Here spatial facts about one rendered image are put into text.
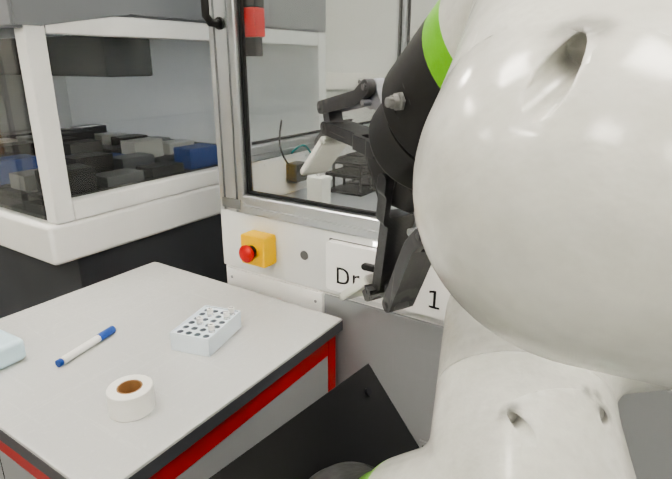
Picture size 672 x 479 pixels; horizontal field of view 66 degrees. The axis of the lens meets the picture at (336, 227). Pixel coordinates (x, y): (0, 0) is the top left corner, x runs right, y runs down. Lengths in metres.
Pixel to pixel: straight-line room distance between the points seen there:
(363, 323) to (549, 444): 0.82
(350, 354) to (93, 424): 0.55
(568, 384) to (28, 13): 1.28
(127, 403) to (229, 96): 0.68
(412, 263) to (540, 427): 0.14
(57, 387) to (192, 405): 0.25
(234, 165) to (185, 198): 0.46
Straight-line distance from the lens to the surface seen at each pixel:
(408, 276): 0.40
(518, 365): 0.38
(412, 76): 0.30
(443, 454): 0.37
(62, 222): 1.45
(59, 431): 0.93
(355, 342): 1.17
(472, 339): 0.41
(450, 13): 0.28
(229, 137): 1.24
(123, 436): 0.88
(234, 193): 1.26
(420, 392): 1.15
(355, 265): 1.07
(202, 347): 1.02
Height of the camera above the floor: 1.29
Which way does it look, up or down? 18 degrees down
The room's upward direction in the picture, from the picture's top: straight up
